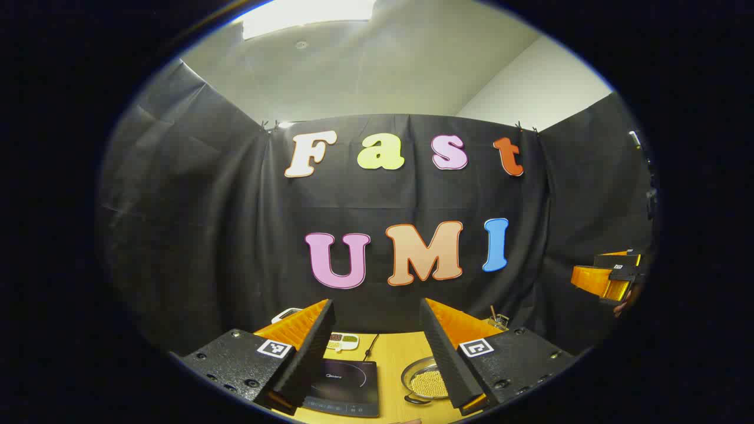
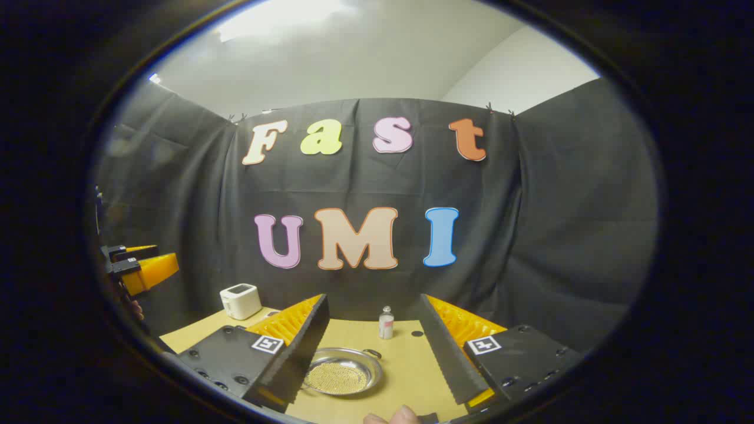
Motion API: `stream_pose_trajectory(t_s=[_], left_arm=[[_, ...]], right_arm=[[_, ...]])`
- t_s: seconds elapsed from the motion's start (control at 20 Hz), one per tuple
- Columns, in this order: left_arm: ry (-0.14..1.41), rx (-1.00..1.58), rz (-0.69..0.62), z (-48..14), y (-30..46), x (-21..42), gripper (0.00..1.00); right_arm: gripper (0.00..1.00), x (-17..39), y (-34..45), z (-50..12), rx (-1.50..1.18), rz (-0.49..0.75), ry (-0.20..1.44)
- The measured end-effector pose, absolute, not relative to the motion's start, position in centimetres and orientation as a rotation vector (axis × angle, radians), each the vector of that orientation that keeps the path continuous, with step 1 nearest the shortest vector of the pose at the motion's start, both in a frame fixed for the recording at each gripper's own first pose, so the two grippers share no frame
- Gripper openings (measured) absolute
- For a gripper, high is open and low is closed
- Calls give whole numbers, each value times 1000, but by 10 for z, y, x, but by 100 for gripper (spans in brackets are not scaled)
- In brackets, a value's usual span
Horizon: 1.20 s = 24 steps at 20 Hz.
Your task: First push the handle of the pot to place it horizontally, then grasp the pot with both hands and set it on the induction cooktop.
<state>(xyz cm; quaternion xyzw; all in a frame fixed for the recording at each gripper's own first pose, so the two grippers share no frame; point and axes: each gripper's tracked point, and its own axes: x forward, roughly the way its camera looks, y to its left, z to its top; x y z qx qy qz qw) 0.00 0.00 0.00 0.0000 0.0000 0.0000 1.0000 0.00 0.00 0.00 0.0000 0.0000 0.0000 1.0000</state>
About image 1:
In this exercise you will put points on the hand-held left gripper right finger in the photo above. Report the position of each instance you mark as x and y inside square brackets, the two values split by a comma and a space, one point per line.
[445, 353]

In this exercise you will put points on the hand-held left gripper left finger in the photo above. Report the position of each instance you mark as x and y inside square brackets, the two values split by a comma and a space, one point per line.
[309, 353]

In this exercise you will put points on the stainless steel pot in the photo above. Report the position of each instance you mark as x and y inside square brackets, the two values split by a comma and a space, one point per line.
[412, 377]

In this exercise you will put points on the ceiling light panel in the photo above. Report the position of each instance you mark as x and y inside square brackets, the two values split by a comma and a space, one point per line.
[306, 15]

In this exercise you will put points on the white toaster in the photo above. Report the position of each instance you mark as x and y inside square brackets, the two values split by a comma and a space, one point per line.
[285, 312]

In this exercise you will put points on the white divided bean dish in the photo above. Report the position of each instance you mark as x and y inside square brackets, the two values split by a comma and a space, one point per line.
[343, 341]

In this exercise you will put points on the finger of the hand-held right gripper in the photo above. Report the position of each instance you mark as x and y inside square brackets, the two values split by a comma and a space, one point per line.
[618, 260]
[595, 280]

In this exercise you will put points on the black induction cooktop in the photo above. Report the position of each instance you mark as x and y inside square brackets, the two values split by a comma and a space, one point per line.
[347, 386]

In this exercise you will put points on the pile of yellow soybeans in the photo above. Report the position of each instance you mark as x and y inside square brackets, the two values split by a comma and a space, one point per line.
[430, 384]

